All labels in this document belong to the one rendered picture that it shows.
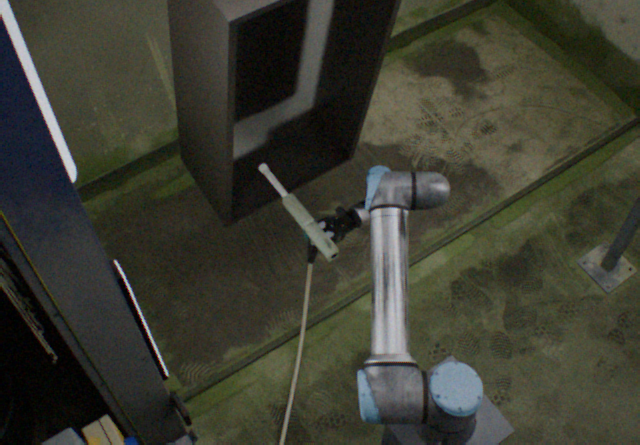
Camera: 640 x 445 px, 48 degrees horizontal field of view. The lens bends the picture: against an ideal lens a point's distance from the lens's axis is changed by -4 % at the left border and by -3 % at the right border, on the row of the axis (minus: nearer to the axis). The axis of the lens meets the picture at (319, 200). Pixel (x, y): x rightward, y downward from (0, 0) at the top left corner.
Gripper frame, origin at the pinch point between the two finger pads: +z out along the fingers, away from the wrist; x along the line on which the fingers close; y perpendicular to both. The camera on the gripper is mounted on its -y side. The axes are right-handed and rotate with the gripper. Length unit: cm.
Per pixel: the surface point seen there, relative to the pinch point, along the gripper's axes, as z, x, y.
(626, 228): -115, -64, 0
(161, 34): -6, 127, 2
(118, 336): 86, -22, -45
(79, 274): 91, -20, -78
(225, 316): 29, 11, 51
